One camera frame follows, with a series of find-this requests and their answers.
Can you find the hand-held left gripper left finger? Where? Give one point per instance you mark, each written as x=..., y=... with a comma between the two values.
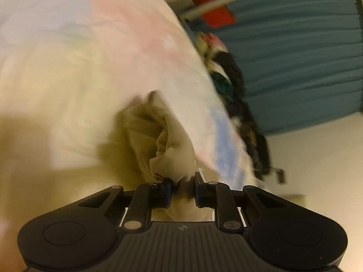
x=167, y=194

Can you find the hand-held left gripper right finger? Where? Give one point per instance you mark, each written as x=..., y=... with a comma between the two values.
x=198, y=194

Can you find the tan t-shirt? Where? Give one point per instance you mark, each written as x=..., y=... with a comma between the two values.
x=170, y=150

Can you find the dark clothes pile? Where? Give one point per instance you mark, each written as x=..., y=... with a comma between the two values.
x=252, y=136

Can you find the teal garment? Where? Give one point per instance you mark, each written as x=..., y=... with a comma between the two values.
x=222, y=85

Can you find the black garment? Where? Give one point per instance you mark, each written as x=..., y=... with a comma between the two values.
x=234, y=68

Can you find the pastel bed sheet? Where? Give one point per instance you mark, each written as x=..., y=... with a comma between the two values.
x=85, y=70

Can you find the pink cloth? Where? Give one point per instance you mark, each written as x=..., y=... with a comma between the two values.
x=210, y=39

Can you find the blue curtain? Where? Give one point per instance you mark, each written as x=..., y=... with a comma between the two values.
x=297, y=62

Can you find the red cloth box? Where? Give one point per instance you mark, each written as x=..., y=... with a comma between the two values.
x=219, y=17

